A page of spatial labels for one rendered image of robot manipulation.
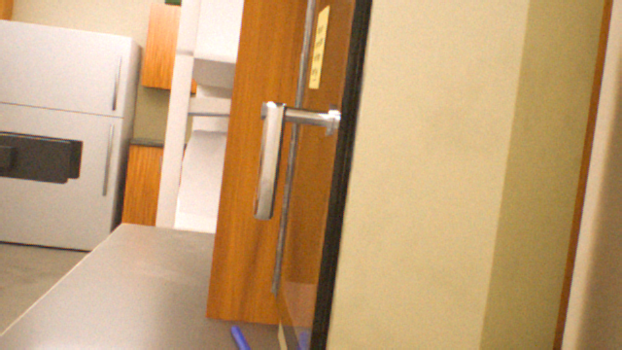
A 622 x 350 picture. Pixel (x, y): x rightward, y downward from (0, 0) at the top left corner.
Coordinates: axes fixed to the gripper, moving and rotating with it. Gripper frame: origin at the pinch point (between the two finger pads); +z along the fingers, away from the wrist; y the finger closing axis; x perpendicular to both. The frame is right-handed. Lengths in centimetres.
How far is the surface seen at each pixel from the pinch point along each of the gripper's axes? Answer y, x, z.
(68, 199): 481, 79, -111
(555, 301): 7.7, 8.7, 46.9
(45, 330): 21.5, 20.8, -3.0
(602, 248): 32, 6, 66
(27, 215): 481, 95, -142
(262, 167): -0.5, -1.3, 17.2
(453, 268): -5.0, 3.9, 31.3
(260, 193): -0.5, 0.7, 17.3
